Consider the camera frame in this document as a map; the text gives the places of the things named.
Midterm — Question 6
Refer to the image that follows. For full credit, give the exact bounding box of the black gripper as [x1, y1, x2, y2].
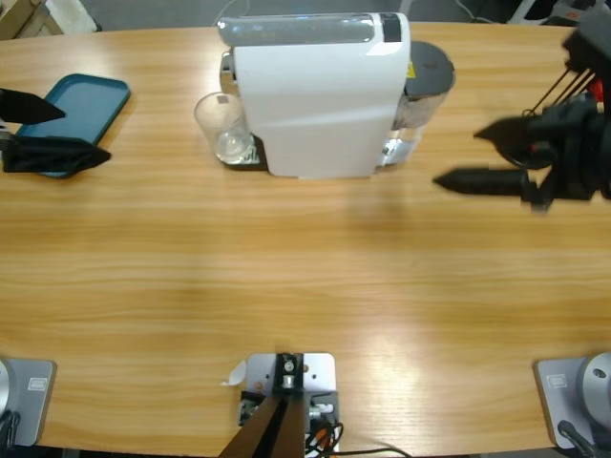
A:
[432, 94, 611, 214]

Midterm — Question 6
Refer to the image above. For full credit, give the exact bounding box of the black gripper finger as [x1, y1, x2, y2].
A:
[2, 135, 112, 174]
[0, 88, 67, 126]

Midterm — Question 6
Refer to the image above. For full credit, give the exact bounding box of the clear glass cup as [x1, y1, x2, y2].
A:
[193, 92, 253, 164]

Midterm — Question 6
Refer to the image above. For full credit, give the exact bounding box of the silver coffee machine lever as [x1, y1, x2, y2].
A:
[217, 12, 376, 48]

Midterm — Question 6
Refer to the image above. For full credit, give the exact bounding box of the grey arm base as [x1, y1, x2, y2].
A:
[533, 351, 611, 449]
[0, 357, 58, 448]

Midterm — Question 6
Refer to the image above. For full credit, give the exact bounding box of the white capsule coffee machine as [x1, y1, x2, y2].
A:
[217, 11, 417, 181]

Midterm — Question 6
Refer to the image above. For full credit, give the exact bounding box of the black capsule holder with rods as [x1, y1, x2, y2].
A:
[495, 69, 602, 172]

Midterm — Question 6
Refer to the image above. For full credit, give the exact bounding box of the teal plastic tray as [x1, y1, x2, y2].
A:
[18, 73, 132, 179]

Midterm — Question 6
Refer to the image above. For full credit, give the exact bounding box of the cardboard box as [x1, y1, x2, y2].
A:
[0, 0, 49, 42]

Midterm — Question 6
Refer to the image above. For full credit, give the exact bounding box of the white foam block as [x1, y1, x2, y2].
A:
[45, 0, 99, 33]

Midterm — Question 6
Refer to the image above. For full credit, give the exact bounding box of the clear water tank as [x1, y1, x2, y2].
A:
[390, 40, 457, 144]

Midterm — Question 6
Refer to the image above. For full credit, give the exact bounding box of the white floor equipment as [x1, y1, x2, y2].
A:
[505, 0, 611, 28]

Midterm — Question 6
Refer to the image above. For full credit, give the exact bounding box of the silver drip tray grille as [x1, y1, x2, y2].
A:
[219, 135, 268, 172]

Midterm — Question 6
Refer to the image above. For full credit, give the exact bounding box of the white tape piece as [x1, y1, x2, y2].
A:
[219, 360, 248, 387]

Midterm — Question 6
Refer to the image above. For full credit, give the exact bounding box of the white floor cable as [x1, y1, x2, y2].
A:
[453, 0, 500, 25]
[212, 0, 252, 28]

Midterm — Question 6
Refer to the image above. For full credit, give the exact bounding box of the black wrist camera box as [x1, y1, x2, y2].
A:
[562, 11, 611, 85]

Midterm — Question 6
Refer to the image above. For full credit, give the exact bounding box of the black base cable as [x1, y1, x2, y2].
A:
[557, 419, 598, 458]
[0, 409, 21, 449]

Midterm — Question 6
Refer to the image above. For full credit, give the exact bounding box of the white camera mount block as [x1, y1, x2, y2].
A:
[238, 352, 343, 454]

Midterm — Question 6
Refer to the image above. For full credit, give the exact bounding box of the thin black cable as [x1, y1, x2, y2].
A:
[341, 445, 411, 458]

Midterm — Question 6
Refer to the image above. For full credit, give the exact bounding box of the orange and black cable bundle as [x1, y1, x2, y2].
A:
[305, 419, 345, 458]

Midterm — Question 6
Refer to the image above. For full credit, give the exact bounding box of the dark camera post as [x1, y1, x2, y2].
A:
[218, 351, 306, 458]

